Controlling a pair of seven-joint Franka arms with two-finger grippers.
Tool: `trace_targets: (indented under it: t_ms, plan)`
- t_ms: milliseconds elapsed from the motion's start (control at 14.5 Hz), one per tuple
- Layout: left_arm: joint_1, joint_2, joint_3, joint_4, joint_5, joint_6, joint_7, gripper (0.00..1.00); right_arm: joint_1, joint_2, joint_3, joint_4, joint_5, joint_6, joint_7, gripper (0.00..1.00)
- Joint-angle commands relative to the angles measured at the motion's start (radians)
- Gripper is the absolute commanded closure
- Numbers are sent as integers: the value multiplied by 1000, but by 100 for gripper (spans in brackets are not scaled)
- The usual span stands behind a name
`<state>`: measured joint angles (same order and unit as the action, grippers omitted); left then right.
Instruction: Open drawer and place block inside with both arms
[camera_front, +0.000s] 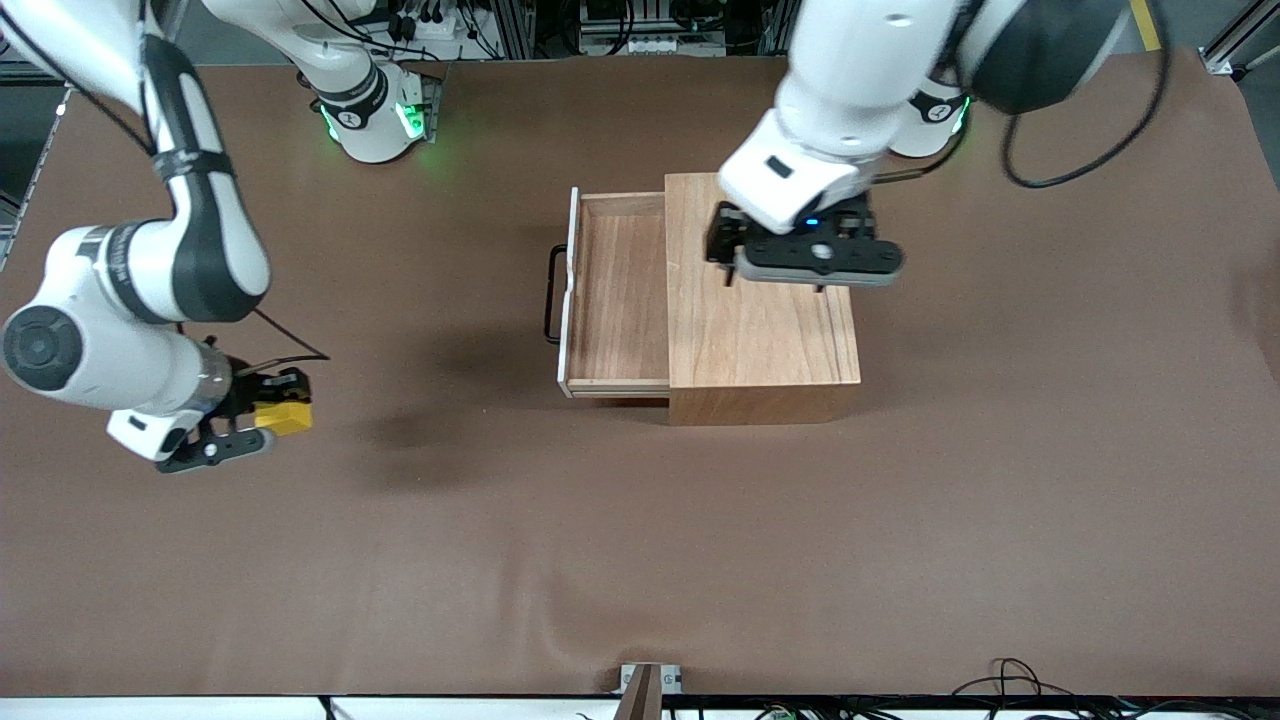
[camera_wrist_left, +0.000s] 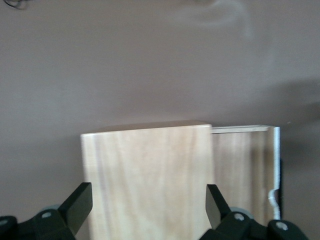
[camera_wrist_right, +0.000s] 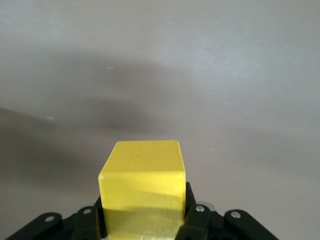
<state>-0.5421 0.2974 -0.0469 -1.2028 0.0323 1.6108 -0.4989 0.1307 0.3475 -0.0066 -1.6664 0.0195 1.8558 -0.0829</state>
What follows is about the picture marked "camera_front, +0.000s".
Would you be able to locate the yellow block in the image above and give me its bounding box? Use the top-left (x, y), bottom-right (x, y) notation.
top-left (253, 402), bottom-right (313, 437)

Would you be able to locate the wooden drawer with black handle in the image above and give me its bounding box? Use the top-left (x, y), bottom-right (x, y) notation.
top-left (543, 187), bottom-right (672, 399)

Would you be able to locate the wooden cabinet box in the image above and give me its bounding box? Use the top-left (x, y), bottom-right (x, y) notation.
top-left (665, 172), bottom-right (863, 427)

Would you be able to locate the white power strip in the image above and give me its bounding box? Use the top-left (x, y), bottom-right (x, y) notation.
top-left (583, 35), bottom-right (727, 58)

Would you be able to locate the brown table cover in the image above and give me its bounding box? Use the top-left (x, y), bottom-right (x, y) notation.
top-left (0, 45), bottom-right (1280, 698)

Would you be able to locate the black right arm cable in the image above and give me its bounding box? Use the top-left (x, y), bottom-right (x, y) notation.
top-left (0, 0), bottom-right (331, 377)

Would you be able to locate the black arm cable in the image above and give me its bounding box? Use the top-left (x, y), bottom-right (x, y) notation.
top-left (875, 0), bottom-right (1173, 191)
top-left (0, 0), bottom-right (331, 377)

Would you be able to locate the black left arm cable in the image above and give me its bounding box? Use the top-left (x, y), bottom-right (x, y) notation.
top-left (875, 0), bottom-right (1173, 191)

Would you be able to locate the aluminium frame profile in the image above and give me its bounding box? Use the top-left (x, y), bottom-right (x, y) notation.
top-left (1200, 0), bottom-right (1280, 79)

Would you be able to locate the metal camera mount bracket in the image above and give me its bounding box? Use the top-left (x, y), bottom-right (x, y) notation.
top-left (618, 663), bottom-right (683, 720)

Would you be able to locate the black loose cable bundle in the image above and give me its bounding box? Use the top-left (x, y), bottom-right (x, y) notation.
top-left (950, 657), bottom-right (1280, 720)

